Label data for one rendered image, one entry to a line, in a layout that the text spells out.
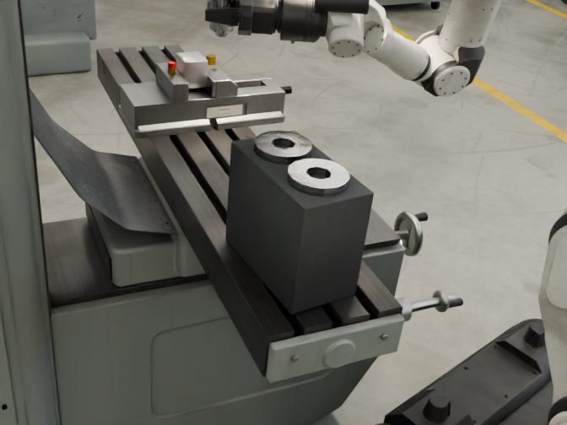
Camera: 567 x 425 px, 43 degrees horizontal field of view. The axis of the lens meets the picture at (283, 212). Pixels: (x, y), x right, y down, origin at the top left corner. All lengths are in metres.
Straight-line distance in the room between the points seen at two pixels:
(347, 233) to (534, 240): 2.28
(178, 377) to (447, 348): 1.18
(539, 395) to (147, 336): 0.82
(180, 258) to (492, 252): 1.92
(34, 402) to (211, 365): 0.39
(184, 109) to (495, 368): 0.86
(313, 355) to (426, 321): 1.59
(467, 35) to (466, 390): 0.71
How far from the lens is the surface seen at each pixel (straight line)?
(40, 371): 1.47
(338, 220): 1.03
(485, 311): 2.78
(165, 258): 1.43
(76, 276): 1.50
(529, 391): 1.63
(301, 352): 1.08
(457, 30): 1.50
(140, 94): 1.60
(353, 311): 1.12
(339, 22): 1.37
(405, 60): 1.48
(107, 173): 1.54
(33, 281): 1.34
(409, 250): 1.88
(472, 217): 3.33
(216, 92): 1.58
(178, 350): 1.60
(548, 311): 1.33
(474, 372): 1.61
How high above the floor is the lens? 1.64
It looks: 32 degrees down
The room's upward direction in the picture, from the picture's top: 6 degrees clockwise
